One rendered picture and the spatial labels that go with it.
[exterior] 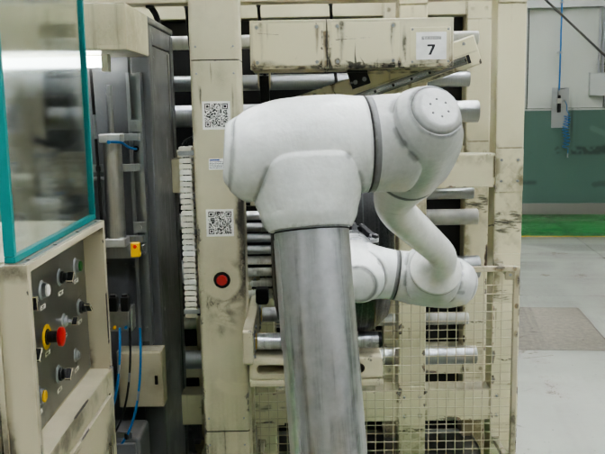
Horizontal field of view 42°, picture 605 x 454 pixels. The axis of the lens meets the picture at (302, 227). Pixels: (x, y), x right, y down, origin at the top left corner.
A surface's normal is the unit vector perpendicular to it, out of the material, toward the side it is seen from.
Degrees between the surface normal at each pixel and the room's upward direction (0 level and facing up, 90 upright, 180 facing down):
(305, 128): 66
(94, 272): 90
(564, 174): 90
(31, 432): 90
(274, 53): 90
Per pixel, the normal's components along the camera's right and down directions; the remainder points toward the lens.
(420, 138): -0.22, 0.48
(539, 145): -0.11, 0.15
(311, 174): 0.08, 0.00
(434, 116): 0.29, -0.42
